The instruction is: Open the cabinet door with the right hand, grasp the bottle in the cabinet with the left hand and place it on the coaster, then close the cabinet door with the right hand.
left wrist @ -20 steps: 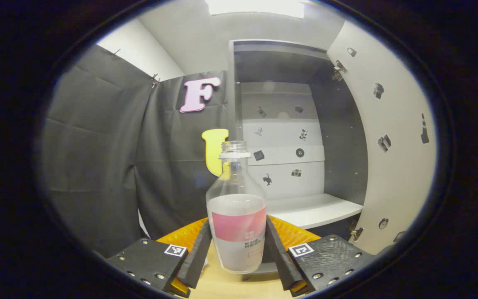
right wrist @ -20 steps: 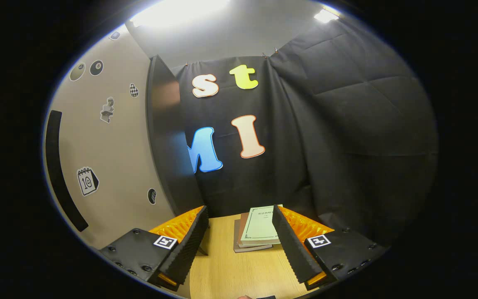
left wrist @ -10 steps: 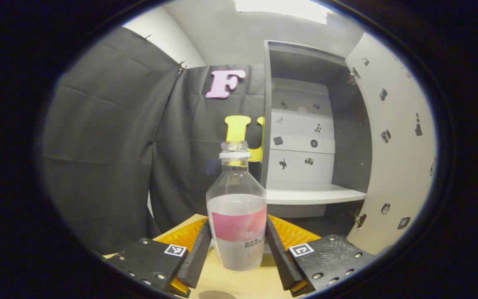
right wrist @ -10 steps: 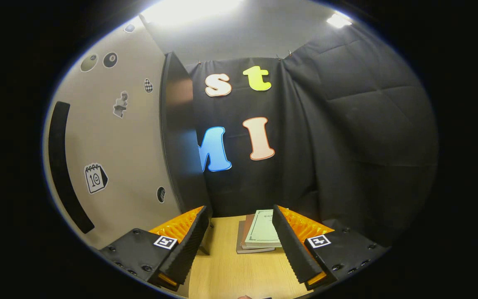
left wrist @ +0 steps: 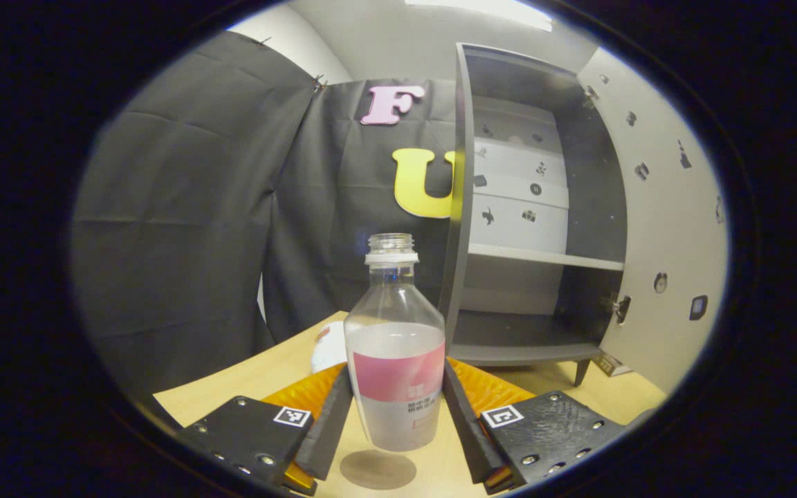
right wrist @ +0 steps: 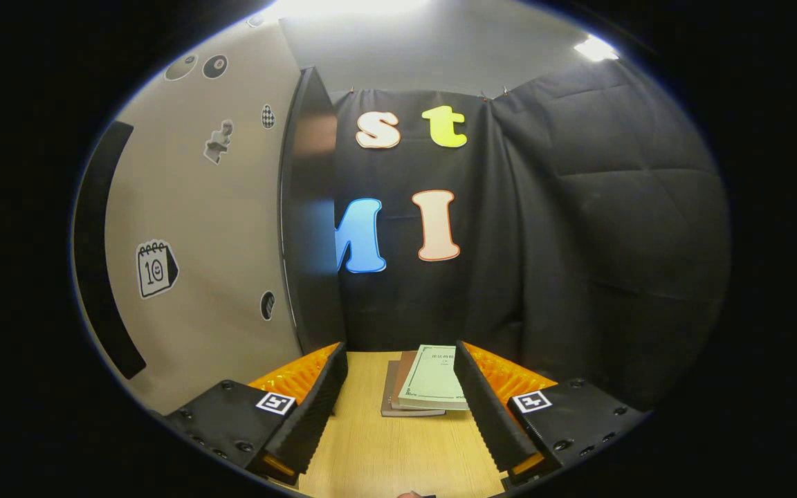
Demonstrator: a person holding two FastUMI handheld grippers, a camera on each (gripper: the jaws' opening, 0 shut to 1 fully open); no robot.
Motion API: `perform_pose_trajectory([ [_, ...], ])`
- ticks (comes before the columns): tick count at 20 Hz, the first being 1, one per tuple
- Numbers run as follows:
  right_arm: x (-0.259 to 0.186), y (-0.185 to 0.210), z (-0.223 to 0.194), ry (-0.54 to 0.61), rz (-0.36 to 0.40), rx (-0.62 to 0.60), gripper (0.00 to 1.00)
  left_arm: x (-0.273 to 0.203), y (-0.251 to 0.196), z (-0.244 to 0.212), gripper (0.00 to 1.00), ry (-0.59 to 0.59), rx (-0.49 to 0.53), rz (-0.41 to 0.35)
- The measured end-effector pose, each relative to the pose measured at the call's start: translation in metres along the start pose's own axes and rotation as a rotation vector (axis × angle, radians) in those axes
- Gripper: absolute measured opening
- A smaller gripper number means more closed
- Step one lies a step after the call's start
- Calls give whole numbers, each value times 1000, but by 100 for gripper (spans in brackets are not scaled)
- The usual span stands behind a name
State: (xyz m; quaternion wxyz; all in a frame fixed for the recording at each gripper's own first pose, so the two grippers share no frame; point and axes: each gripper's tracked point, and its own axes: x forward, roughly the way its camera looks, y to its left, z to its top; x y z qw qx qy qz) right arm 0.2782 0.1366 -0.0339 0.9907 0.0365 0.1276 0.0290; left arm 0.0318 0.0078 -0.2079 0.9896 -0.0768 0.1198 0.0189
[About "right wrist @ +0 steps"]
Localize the black backdrop cloth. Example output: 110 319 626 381
328 57 733 414

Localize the large ceiling light panel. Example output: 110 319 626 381
259 0 435 19

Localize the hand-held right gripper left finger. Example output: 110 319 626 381
162 340 349 486

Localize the grey cabinet door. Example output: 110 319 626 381
72 19 304 417

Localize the brown book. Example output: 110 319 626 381
390 350 421 413

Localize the pale green booklet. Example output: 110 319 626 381
396 344 470 412

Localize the small ceiling light panel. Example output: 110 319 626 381
573 34 621 63

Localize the black cabinet door handle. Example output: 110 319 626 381
72 120 148 380

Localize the dark grey cabinet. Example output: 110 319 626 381
278 65 349 355

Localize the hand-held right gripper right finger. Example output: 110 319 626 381
452 339 650 490

